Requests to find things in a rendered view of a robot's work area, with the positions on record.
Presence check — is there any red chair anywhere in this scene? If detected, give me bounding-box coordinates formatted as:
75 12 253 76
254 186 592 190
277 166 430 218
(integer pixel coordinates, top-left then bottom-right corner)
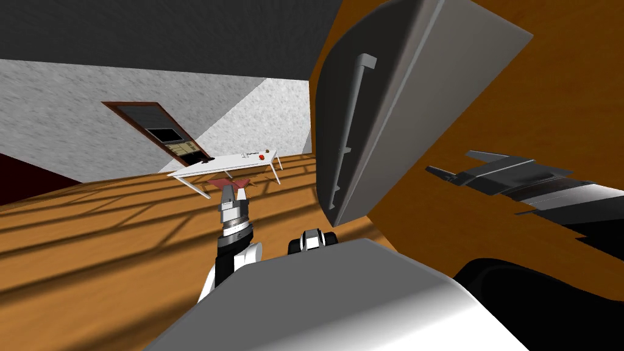
207 177 252 193

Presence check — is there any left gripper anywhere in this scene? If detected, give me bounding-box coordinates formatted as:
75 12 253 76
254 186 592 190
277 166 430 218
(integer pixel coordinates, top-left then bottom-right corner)
217 185 251 225

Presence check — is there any grey refrigerator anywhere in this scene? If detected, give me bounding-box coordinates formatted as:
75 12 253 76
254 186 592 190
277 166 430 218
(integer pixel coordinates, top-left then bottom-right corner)
314 0 534 228

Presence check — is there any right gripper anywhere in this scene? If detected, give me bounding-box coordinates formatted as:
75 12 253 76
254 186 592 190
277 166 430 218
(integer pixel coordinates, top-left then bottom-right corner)
425 149 574 196

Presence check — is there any white table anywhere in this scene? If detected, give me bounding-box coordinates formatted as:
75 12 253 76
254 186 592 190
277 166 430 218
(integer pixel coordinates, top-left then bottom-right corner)
166 148 284 200

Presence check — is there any dark grey refrigerator door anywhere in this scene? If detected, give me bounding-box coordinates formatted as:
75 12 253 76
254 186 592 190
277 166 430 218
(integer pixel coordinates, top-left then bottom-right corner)
314 0 445 228

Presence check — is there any grey bar door handle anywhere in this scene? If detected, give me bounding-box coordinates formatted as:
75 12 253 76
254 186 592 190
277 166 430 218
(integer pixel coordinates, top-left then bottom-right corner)
328 53 378 211

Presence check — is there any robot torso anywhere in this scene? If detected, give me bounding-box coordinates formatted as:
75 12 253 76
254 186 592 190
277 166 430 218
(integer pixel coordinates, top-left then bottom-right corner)
141 228 530 351

